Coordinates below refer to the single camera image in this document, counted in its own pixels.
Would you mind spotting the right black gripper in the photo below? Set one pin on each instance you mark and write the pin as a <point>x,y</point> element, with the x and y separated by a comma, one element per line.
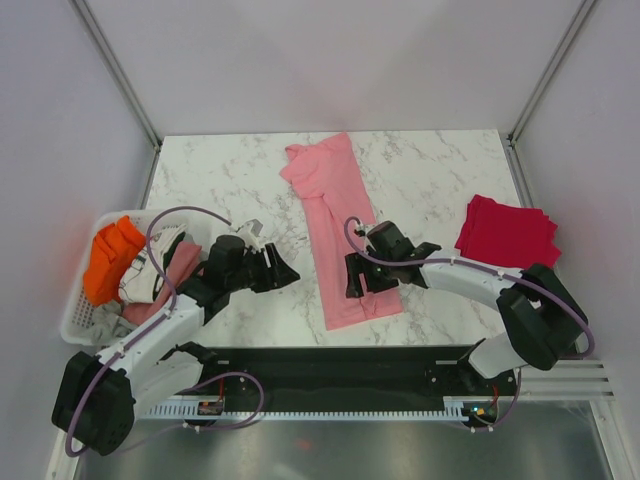
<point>355,266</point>

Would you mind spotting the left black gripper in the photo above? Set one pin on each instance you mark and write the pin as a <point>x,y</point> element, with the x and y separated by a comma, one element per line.
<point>278,274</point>

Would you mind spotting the light pink t-shirt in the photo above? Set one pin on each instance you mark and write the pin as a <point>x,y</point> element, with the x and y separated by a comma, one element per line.
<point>327,179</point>

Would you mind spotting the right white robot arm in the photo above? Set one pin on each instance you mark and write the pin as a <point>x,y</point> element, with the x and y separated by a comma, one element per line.
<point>543,322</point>

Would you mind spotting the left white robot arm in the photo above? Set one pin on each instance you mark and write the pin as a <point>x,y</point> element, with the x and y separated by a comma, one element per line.
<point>101,396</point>

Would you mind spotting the dusty rose t-shirt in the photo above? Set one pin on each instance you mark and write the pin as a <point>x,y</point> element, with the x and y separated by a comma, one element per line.
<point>184,261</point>

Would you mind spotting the white printed t-shirt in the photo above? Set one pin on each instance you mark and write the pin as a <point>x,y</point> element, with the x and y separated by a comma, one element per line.
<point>142,283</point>

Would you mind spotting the orange t-shirt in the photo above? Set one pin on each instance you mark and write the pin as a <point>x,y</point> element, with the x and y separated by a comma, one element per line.
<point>113,249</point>

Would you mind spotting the folded red t-shirt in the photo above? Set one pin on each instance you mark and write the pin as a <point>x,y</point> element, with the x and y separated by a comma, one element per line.
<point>507,236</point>

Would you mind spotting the white plastic laundry basket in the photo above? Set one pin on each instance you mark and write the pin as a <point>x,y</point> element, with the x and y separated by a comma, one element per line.
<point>78,314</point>

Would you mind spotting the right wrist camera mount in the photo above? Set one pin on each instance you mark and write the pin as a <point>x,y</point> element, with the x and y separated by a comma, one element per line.
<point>361,230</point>

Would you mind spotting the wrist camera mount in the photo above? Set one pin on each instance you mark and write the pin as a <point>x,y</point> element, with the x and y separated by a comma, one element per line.
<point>361,230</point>
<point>249,232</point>

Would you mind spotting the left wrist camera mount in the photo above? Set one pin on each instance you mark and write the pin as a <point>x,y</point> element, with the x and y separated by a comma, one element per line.
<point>249,232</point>

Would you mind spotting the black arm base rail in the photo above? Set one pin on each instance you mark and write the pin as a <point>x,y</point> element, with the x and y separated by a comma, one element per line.
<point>337,378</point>

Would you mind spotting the white slotted cable duct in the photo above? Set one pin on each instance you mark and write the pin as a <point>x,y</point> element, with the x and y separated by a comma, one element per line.
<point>191,409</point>

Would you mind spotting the left aluminium frame post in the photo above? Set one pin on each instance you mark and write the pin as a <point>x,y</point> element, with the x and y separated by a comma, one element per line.
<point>109,58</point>

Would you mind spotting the aluminium frame post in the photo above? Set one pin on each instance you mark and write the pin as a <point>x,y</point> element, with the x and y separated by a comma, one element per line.
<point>109,58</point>
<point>552,67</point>

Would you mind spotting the right aluminium frame post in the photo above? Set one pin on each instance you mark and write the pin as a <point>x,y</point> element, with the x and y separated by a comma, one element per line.
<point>552,67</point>

